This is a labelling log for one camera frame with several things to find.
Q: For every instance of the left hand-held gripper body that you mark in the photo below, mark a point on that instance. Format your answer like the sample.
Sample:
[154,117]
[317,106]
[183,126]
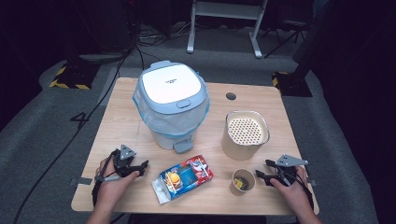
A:
[124,165]

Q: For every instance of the person's left hand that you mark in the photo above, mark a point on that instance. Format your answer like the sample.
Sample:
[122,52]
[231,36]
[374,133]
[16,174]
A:
[110,189]

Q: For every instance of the colourful snack box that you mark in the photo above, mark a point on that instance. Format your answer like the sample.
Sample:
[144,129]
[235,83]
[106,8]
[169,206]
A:
[183,179]

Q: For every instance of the white desk frame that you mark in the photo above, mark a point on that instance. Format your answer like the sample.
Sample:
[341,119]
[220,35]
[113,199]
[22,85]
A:
[227,9]

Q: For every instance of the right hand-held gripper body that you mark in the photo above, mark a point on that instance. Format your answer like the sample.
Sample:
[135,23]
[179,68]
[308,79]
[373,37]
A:
[288,171]

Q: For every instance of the black yellow striped base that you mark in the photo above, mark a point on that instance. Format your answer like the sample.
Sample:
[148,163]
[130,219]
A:
[292,85]
[73,76]

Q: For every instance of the grey tape piece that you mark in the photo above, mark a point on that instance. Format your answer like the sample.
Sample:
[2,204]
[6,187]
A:
[81,181]
[312,183]

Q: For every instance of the black stand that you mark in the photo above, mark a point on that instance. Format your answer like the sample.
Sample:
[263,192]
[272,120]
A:
[295,25]

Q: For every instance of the beige strainer bucket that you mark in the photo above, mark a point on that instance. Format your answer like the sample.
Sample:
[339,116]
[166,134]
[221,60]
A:
[236,149]

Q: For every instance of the brown paper cup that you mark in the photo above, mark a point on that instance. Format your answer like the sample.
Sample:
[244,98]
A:
[236,189]

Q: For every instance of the blue plastic trash bag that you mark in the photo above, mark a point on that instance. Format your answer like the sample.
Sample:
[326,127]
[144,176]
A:
[162,121]

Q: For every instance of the white pedal trash can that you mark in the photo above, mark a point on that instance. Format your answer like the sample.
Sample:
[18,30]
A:
[169,84]

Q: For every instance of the person's right hand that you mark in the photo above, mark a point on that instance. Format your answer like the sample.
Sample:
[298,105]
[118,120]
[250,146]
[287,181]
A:
[295,196]

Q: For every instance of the tea bag with yellow tag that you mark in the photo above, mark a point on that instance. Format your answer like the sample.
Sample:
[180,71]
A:
[239,183]

